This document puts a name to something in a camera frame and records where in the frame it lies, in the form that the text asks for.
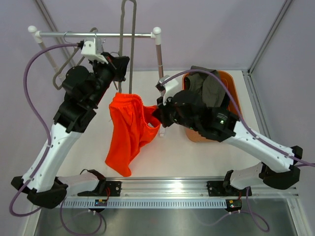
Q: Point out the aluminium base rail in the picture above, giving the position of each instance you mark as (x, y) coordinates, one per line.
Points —
(186, 187)

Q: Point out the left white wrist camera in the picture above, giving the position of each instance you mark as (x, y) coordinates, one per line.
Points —
(91, 49)

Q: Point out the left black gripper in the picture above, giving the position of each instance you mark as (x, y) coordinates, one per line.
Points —
(119, 63)

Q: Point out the orange shorts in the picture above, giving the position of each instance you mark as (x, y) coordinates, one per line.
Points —
(134, 126)

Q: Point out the white slotted cable duct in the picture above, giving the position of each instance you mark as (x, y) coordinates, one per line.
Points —
(146, 203)

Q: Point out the silver clothes rack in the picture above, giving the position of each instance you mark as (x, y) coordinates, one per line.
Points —
(98, 35)

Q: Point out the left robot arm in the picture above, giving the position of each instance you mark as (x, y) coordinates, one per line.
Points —
(41, 184)

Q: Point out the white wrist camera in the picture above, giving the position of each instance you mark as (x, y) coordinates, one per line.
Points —
(168, 89)
(91, 49)

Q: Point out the orange plastic basket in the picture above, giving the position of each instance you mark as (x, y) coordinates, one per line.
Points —
(228, 81)

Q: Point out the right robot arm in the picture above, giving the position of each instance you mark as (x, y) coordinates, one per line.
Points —
(275, 168)

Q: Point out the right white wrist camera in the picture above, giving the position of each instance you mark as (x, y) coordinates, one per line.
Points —
(168, 89)

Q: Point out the olive green shorts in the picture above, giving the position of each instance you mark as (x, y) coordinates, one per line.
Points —
(210, 90)

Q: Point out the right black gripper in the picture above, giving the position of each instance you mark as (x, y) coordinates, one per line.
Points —
(161, 112)

